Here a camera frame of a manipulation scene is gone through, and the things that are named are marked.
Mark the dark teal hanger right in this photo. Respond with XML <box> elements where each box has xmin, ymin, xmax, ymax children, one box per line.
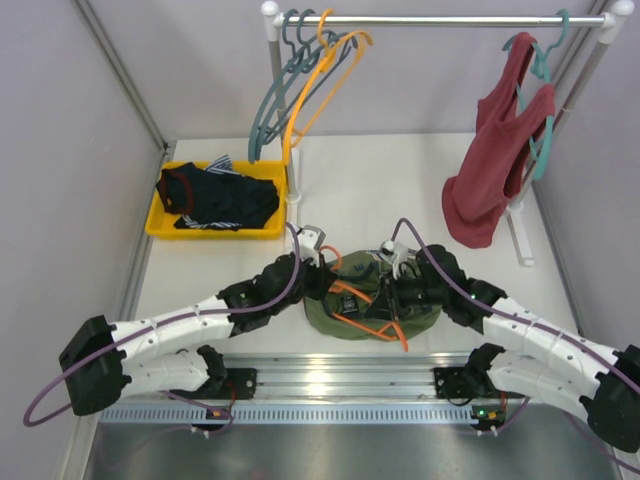
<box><xmin>254</xmin><ymin>8</ymin><xmax>356</xmax><ymax>151</ymax></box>

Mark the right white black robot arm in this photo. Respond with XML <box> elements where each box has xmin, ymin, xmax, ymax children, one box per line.
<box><xmin>373</xmin><ymin>240</ymin><xmax>639</xmax><ymax>453</ymax></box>

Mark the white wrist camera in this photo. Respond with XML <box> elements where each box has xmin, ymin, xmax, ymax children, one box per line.
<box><xmin>370</xmin><ymin>239</ymin><xmax>410</xmax><ymax>279</ymax></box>
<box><xmin>287</xmin><ymin>222</ymin><xmax>326</xmax><ymax>267</ymax></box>

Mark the dark navy garment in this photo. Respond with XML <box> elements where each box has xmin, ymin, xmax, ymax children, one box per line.
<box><xmin>156</xmin><ymin>162</ymin><xmax>280</xmax><ymax>231</ymax></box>

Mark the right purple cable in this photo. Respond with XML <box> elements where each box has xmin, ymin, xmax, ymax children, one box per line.
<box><xmin>391</xmin><ymin>218</ymin><xmax>640</xmax><ymax>451</ymax></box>

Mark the dark teal hanger left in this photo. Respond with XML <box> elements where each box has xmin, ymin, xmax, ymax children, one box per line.
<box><xmin>247</xmin><ymin>1</ymin><xmax>320</xmax><ymax>163</ymax></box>

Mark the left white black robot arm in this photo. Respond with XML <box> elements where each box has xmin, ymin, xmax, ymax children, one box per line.
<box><xmin>59</xmin><ymin>254</ymin><xmax>337</xmax><ymax>416</ymax></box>

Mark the green tank top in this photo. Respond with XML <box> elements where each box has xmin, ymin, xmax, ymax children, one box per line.
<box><xmin>303</xmin><ymin>250</ymin><xmax>441</xmax><ymax>349</ymax></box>

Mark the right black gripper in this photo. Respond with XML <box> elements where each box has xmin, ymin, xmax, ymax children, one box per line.
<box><xmin>365</xmin><ymin>266</ymin><xmax>448</xmax><ymax>321</ymax></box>

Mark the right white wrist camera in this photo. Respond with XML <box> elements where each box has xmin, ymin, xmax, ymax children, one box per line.
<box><xmin>370</xmin><ymin>239</ymin><xmax>410</xmax><ymax>279</ymax></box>

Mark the red tank top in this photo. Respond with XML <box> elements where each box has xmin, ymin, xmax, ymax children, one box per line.
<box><xmin>441</xmin><ymin>32</ymin><xmax>539</xmax><ymax>249</ymax></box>

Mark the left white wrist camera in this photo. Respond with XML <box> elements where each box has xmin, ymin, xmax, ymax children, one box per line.
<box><xmin>287</xmin><ymin>222</ymin><xmax>326</xmax><ymax>267</ymax></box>

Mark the orange plastic hanger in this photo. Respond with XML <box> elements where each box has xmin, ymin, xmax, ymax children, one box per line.
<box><xmin>305</xmin><ymin>246</ymin><xmax>409</xmax><ymax>351</ymax></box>

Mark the dark teal hanger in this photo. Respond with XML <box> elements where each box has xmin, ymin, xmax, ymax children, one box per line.
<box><xmin>254</xmin><ymin>8</ymin><xmax>356</xmax><ymax>151</ymax></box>
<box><xmin>247</xmin><ymin>1</ymin><xmax>320</xmax><ymax>163</ymax></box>

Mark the yellow plastic bin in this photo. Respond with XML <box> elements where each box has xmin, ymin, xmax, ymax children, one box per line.
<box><xmin>146</xmin><ymin>160</ymin><xmax>286</xmax><ymax>240</ymax></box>

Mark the perforated cable tray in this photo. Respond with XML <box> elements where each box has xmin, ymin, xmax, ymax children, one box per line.
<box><xmin>100</xmin><ymin>403</ymin><xmax>499</xmax><ymax>425</ymax></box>

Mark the yellow-orange plastic hanger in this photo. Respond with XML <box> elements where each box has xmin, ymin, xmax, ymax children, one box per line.
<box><xmin>282</xmin><ymin>9</ymin><xmax>373</xmax><ymax>166</ymax></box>

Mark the white metal clothes rack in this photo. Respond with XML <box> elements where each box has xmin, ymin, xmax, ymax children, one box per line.
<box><xmin>259</xmin><ymin>0</ymin><xmax>636</xmax><ymax>267</ymax></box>

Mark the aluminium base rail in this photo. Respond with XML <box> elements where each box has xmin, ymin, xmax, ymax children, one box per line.
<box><xmin>124</xmin><ymin>352</ymin><xmax>591</xmax><ymax>401</ymax></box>

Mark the striped blue white garment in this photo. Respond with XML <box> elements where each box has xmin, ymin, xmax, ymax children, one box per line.
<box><xmin>170</xmin><ymin>155</ymin><xmax>243</xmax><ymax>230</ymax></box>

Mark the light teal hanger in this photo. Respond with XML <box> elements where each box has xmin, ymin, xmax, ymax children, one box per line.
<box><xmin>514</xmin><ymin>9</ymin><xmax>570</xmax><ymax>181</ymax></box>

